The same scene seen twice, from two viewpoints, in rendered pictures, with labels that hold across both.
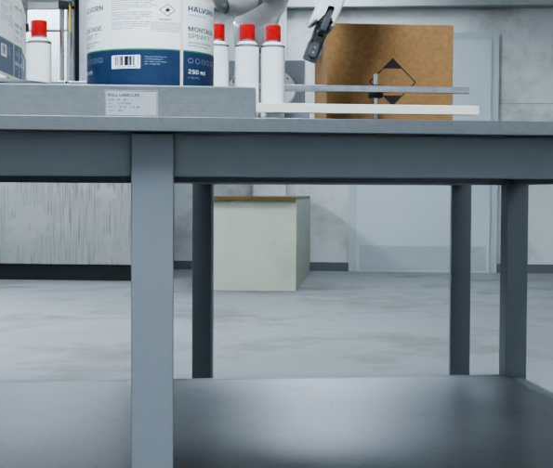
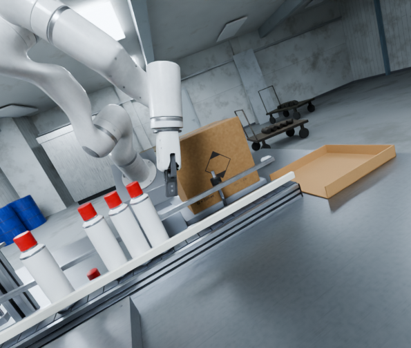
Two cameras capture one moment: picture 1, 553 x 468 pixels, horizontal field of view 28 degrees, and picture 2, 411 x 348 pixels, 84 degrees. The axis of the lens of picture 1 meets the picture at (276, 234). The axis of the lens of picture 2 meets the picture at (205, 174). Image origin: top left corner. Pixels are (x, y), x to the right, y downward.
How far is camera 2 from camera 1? 1.88 m
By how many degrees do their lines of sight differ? 16
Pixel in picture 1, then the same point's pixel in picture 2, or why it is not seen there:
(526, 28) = (190, 83)
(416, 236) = not seen: hidden behind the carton
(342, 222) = not seen: hidden behind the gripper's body
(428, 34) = (227, 128)
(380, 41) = (202, 144)
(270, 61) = (143, 214)
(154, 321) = not seen: outside the picture
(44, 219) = (93, 181)
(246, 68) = (126, 230)
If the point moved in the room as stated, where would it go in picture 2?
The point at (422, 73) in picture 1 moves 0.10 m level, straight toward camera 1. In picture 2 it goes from (232, 152) to (239, 155)
